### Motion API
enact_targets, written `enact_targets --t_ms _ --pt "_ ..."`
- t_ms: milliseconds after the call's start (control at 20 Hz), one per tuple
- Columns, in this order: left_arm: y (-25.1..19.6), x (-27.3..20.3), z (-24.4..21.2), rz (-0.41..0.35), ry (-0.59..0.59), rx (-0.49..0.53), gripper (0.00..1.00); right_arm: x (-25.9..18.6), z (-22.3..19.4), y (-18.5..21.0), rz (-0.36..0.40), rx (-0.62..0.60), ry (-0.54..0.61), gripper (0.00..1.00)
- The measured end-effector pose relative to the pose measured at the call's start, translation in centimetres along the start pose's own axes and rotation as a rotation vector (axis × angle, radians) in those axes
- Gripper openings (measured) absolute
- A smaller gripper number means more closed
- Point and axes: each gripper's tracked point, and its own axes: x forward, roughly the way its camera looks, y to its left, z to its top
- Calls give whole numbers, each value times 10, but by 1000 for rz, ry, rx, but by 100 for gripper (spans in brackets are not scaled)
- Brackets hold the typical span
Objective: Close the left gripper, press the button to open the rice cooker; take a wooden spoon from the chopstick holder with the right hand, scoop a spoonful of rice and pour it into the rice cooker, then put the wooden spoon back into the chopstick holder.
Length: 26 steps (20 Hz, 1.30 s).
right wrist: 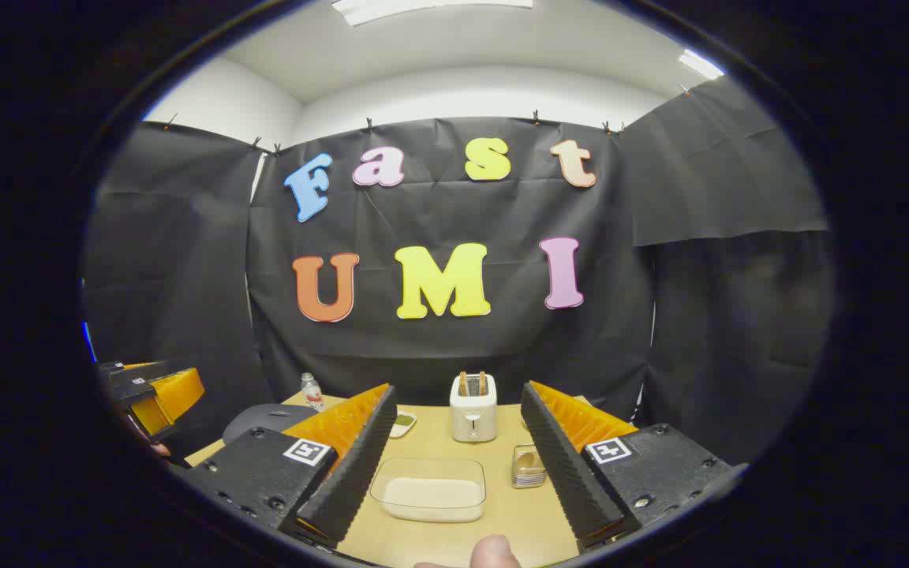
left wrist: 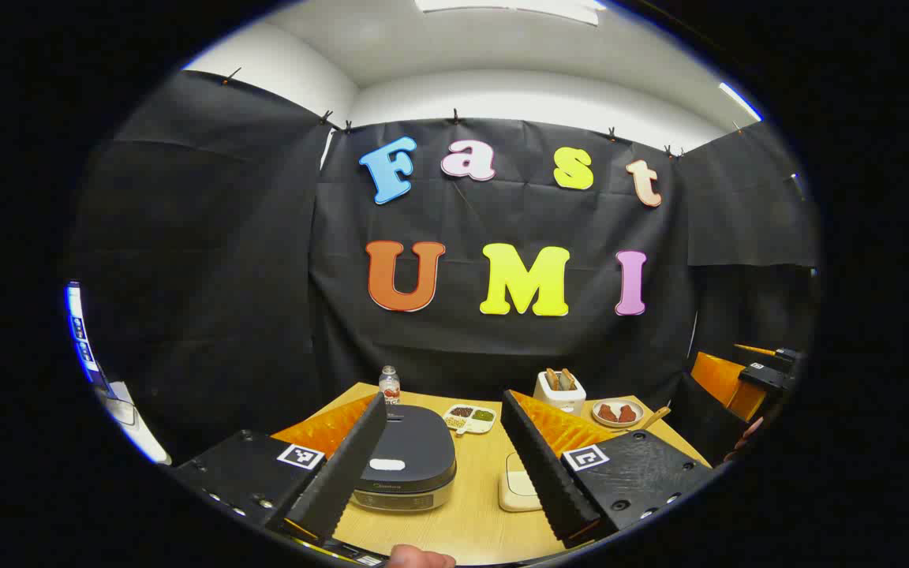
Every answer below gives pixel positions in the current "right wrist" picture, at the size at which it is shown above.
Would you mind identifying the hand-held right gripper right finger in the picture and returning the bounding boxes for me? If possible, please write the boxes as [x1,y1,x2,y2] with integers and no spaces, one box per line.
[521,381,739,551]

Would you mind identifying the white toaster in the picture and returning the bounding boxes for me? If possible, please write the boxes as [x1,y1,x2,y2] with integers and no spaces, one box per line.
[450,373,499,443]

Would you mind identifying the ceiling light panel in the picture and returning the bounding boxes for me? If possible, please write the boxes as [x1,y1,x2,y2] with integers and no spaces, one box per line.
[678,49,725,80]
[332,0,534,27]

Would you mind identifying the metal wire chopstick holder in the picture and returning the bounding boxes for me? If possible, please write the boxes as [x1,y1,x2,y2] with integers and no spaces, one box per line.
[511,444,548,489]

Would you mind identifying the white rice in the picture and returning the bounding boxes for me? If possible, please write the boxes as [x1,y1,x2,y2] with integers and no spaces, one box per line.
[382,477,484,521]

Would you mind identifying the clear glass dish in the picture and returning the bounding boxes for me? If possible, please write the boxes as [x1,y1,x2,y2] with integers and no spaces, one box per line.
[369,456,488,524]

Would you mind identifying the black backdrop cloth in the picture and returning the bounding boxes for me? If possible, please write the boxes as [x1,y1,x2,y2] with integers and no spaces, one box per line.
[82,75,838,466]

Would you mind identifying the dark grey rice cooker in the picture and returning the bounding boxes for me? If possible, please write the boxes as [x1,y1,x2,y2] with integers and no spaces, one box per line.
[222,403,319,444]

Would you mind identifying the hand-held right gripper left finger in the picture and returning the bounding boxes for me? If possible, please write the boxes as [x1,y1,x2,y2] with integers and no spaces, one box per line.
[182,384,398,549]

